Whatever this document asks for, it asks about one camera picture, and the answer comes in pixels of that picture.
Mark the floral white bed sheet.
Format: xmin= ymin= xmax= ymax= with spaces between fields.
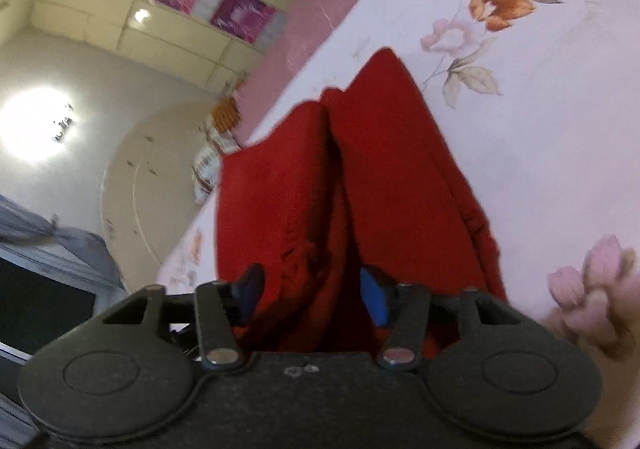
xmin=176 ymin=0 xmax=639 ymax=448

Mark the red sequinned sweater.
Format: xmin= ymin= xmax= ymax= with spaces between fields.
xmin=216 ymin=48 xmax=506 ymax=353

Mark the grey blue curtain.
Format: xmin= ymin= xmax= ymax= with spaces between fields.
xmin=1 ymin=196 xmax=124 ymax=287

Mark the cream curved headboard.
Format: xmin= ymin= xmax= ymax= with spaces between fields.
xmin=101 ymin=102 xmax=212 ymax=292

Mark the orange striped pillow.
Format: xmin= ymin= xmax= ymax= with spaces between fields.
xmin=210 ymin=96 xmax=242 ymax=134

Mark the lower left purple poster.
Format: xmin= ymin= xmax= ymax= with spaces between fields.
xmin=209 ymin=0 xmax=277 ymax=44

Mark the pink mattress cover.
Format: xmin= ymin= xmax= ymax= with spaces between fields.
xmin=234 ymin=0 xmax=359 ymax=145

